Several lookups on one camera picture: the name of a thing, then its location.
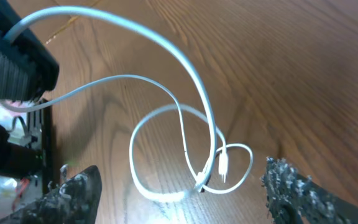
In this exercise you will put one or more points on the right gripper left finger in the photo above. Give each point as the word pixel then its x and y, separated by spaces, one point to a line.
pixel 75 201

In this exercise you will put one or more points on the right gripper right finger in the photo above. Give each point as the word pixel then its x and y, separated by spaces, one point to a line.
pixel 293 198

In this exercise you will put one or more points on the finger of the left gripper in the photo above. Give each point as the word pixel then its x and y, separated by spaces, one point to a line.
pixel 27 69

